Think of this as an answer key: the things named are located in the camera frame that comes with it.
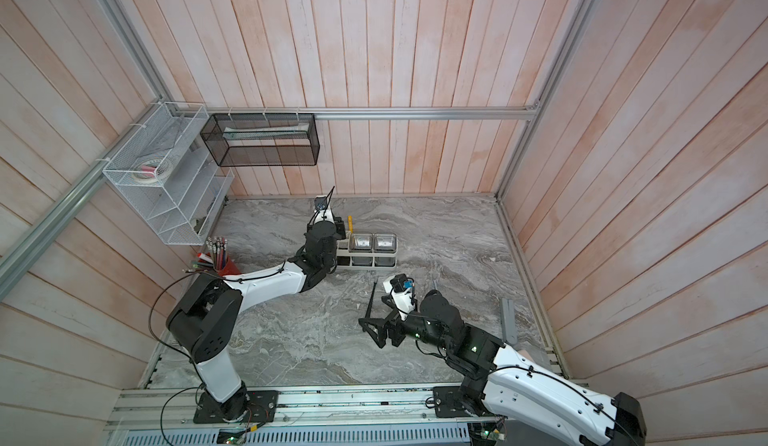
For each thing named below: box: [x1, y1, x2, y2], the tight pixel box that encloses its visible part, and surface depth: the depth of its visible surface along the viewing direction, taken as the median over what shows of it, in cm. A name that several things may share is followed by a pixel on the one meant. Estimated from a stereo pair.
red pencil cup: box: [213, 254, 242, 277], surface depth 89 cm
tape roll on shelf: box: [132, 160, 172, 184], surface depth 74 cm
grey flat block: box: [501, 298, 518, 346], surface depth 90 cm
